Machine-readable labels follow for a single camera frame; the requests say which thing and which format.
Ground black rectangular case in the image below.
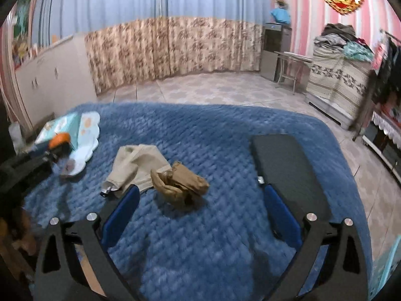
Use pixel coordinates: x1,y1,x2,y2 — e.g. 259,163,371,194
250,133,332,226

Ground cabinet under leaf-patterned cloth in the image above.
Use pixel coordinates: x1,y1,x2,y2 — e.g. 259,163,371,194
305,48,375,129

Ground blue plush blanket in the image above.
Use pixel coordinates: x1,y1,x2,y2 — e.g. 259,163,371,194
23,102,375,301

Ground beige folded umbrella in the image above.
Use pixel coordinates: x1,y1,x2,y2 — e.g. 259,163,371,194
100,144,172,196

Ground blue cover on dispenser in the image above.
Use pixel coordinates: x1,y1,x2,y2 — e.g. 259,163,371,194
271,6,292,25

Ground pale blue sheer curtain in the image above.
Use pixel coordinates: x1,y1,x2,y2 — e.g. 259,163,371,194
31,0,273,46

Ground light blue cardboard box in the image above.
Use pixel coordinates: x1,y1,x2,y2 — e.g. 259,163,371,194
34,113,82,146

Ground white cabinet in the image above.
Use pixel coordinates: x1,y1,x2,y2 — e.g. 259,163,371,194
14,34,97,126

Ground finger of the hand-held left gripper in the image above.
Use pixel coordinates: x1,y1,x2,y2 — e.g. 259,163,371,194
27,144,53,161
50,146,72,165

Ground brown paper bag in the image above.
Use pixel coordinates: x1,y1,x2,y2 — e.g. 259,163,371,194
150,161,210,207

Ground whole orange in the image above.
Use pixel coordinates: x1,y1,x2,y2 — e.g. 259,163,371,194
48,132,71,149

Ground lace-trimmed table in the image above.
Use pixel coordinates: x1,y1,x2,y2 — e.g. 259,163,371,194
363,110,401,170

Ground grey water dispenser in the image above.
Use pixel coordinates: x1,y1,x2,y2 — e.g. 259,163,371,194
261,23,292,82

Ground light teal plastic object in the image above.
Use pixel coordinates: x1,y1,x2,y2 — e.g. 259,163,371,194
370,235,401,292

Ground teal wall poster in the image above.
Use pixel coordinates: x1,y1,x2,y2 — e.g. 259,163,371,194
13,0,32,68

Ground floral beige curtain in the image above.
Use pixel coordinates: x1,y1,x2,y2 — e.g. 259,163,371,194
84,17,264,96

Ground small folding table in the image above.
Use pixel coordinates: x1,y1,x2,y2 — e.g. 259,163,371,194
274,51,314,95

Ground opened light blue paper carton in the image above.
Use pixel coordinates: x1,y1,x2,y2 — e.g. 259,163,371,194
61,111,101,176

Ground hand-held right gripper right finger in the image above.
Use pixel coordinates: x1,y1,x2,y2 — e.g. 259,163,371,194
263,184,369,301

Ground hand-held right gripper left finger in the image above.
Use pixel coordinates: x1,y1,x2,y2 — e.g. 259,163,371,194
34,184,141,301

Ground pile of clothes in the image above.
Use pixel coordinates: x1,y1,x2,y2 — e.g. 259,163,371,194
314,23,375,61

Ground hanging clothes on rack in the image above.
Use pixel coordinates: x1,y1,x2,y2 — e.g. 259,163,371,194
371,30,401,107

